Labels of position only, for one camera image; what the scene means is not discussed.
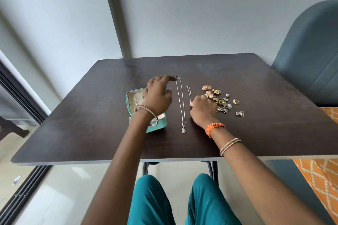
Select person's right hand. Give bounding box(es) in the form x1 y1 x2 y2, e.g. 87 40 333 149
189 95 221 130

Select person's left hand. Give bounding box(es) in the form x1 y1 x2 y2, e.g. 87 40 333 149
143 75 177 118

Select short silver chain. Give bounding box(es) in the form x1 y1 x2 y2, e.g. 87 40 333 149
186 85 193 107

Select person's left forearm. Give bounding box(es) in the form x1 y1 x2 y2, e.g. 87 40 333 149
81 108 173 225

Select person's right forearm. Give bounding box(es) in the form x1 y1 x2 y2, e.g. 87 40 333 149
207 127 326 225

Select pile of gold earrings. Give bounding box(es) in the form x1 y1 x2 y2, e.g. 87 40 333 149
202 84 233 114

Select thin bangles on left wrist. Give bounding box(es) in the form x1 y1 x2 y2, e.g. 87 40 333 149
136 105 159 127

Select teal jewellery box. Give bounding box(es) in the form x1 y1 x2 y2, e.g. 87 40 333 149
126 88 167 133

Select beaded red and white bangles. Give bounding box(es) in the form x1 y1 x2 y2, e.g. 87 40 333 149
219 138 242 157

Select black table leg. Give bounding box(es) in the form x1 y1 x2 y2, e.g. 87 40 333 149
200 161 220 186
142 162 160 177

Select person's teal trousers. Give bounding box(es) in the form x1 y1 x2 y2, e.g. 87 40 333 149
127 173 236 225

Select blue-grey upholstered chair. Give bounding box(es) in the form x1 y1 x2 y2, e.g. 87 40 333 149
271 0 338 107

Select orange patterned cloth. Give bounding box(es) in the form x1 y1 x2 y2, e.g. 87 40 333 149
292 106 338 224

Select dark furniture piece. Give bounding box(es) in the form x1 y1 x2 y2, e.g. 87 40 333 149
0 116 30 142

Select long silver pendant necklace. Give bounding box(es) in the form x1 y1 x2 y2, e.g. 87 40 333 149
175 76 187 134

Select orange braided bracelet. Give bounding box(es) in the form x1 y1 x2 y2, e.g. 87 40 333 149
205 123 227 138

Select black sliding door frame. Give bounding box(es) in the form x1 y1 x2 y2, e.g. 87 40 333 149
0 59 52 225

